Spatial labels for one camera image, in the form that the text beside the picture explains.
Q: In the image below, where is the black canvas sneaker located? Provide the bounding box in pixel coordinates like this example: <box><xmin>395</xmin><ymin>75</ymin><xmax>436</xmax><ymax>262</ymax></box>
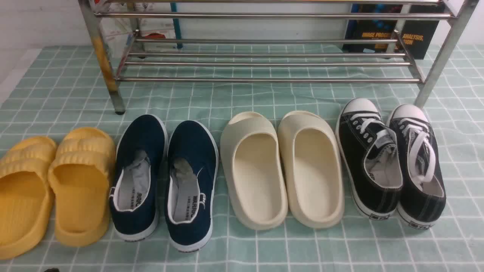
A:
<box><xmin>335</xmin><ymin>98</ymin><xmax>404</xmax><ymax>221</ymax></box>
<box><xmin>387</xmin><ymin>104</ymin><xmax>447</xmax><ymax>230</ymax></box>

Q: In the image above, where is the right navy slip-on shoe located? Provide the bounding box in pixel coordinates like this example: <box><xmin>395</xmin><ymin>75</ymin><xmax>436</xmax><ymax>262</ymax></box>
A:
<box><xmin>164</xmin><ymin>120</ymin><xmax>219</xmax><ymax>252</ymax></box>

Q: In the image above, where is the navy slip-on shoe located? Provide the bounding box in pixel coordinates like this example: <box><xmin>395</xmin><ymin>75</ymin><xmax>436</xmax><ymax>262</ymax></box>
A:
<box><xmin>164</xmin><ymin>120</ymin><xmax>219</xmax><ymax>252</ymax></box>
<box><xmin>109</xmin><ymin>114</ymin><xmax>168</xmax><ymax>242</ymax></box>

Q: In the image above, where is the left navy slip-on shoe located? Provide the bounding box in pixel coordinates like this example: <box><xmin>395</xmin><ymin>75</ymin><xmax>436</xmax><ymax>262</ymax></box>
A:
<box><xmin>109</xmin><ymin>114</ymin><xmax>168</xmax><ymax>242</ymax></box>

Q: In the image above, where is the metal shoe rack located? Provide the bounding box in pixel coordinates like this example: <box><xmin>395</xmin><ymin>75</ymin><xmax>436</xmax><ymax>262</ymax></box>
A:
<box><xmin>78</xmin><ymin>0</ymin><xmax>479</xmax><ymax>115</ymax></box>

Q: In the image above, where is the left cream slipper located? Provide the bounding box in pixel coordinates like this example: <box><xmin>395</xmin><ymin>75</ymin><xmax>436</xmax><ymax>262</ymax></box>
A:
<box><xmin>220</xmin><ymin>111</ymin><xmax>288</xmax><ymax>230</ymax></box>

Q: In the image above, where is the cream slipper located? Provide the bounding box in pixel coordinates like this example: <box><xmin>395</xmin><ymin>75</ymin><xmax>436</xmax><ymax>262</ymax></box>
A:
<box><xmin>277</xmin><ymin>110</ymin><xmax>344</xmax><ymax>229</ymax></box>
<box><xmin>220</xmin><ymin>111</ymin><xmax>288</xmax><ymax>230</ymax></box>

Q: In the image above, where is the right cream slipper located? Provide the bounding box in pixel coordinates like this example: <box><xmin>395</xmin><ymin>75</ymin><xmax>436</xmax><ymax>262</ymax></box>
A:
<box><xmin>277</xmin><ymin>110</ymin><xmax>344</xmax><ymax>229</ymax></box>

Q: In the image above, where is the teal vertical pole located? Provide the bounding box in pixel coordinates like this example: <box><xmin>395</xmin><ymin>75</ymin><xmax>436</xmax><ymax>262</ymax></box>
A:
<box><xmin>171</xmin><ymin>2</ymin><xmax>183</xmax><ymax>49</ymax></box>

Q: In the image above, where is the green checkered tablecloth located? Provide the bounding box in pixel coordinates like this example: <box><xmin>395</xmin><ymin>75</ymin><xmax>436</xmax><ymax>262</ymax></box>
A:
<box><xmin>1</xmin><ymin>45</ymin><xmax>483</xmax><ymax>272</ymax></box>

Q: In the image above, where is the white box with red print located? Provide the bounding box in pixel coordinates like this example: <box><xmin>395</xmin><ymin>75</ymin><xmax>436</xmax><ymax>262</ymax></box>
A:
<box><xmin>101</xmin><ymin>2</ymin><xmax>176</xmax><ymax>59</ymax></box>

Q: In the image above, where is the right yellow slipper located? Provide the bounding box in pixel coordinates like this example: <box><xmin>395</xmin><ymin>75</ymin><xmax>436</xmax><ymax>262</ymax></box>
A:
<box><xmin>47</xmin><ymin>127</ymin><xmax>116</xmax><ymax>247</ymax></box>

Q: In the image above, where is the yellow slipper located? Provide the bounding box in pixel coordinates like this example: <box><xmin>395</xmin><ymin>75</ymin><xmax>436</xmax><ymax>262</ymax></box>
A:
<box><xmin>47</xmin><ymin>127</ymin><xmax>116</xmax><ymax>247</ymax></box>
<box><xmin>0</xmin><ymin>136</ymin><xmax>57</xmax><ymax>260</ymax></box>

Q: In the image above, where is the dark book with orange text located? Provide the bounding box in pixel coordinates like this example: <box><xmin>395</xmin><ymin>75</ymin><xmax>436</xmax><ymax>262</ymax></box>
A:
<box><xmin>342</xmin><ymin>4</ymin><xmax>445</xmax><ymax>60</ymax></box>

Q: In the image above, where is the left yellow slipper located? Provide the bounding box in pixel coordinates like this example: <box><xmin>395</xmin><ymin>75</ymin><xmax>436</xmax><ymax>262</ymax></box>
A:
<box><xmin>0</xmin><ymin>136</ymin><xmax>57</xmax><ymax>260</ymax></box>

